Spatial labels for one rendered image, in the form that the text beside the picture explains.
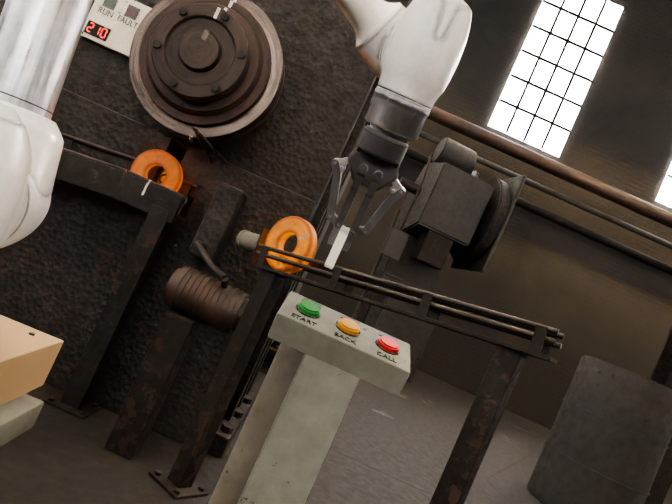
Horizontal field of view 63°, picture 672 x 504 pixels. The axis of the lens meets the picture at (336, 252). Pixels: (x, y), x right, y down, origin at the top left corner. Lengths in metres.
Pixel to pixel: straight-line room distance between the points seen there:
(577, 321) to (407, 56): 7.85
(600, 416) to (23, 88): 3.16
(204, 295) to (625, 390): 2.54
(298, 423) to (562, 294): 7.63
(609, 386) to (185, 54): 2.78
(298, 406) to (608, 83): 8.53
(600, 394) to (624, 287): 5.43
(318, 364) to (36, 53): 0.62
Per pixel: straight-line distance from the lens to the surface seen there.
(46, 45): 0.91
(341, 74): 1.93
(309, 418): 0.94
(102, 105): 2.04
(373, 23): 0.97
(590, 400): 3.51
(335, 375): 0.93
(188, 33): 1.76
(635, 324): 8.92
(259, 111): 1.74
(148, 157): 1.79
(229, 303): 1.52
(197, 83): 1.72
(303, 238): 1.45
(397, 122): 0.83
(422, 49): 0.82
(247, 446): 1.12
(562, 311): 8.45
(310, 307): 0.94
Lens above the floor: 0.67
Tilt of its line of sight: 3 degrees up
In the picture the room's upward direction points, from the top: 24 degrees clockwise
